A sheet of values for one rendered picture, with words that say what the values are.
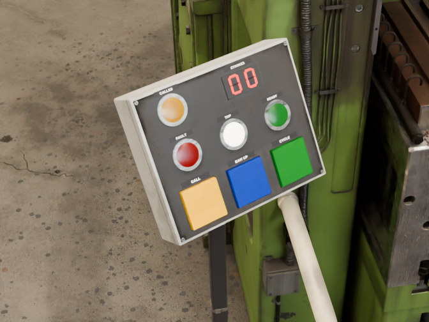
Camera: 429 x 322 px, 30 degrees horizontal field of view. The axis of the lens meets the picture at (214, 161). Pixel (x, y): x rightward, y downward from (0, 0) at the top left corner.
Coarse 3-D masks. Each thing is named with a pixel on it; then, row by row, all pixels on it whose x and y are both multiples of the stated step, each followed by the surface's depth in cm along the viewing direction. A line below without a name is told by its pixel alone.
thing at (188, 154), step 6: (186, 144) 142; (192, 144) 143; (180, 150) 141; (186, 150) 142; (192, 150) 142; (198, 150) 143; (180, 156) 142; (186, 156) 142; (192, 156) 143; (198, 156) 143; (180, 162) 142; (186, 162) 142; (192, 162) 143
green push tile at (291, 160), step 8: (288, 144) 151; (296, 144) 152; (304, 144) 153; (272, 152) 150; (280, 152) 151; (288, 152) 152; (296, 152) 152; (304, 152) 153; (280, 160) 151; (288, 160) 152; (296, 160) 153; (304, 160) 153; (280, 168) 151; (288, 168) 152; (296, 168) 153; (304, 168) 154; (280, 176) 151; (288, 176) 152; (296, 176) 153; (304, 176) 154; (280, 184) 152; (288, 184) 152
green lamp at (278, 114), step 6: (270, 108) 150; (276, 108) 150; (282, 108) 151; (270, 114) 150; (276, 114) 150; (282, 114) 151; (270, 120) 150; (276, 120) 150; (282, 120) 151; (276, 126) 150
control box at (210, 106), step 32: (224, 64) 145; (256, 64) 147; (288, 64) 151; (128, 96) 140; (160, 96) 139; (192, 96) 142; (224, 96) 145; (256, 96) 148; (288, 96) 151; (128, 128) 142; (160, 128) 140; (192, 128) 143; (224, 128) 145; (256, 128) 149; (288, 128) 152; (160, 160) 140; (224, 160) 146; (320, 160) 156; (160, 192) 141; (224, 192) 147; (160, 224) 148
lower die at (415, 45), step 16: (384, 16) 198; (400, 16) 196; (416, 16) 194; (384, 32) 192; (400, 32) 190; (416, 32) 190; (384, 48) 188; (416, 48) 185; (400, 64) 182; (416, 64) 181; (400, 80) 180; (416, 80) 177; (416, 96) 172; (416, 112) 172
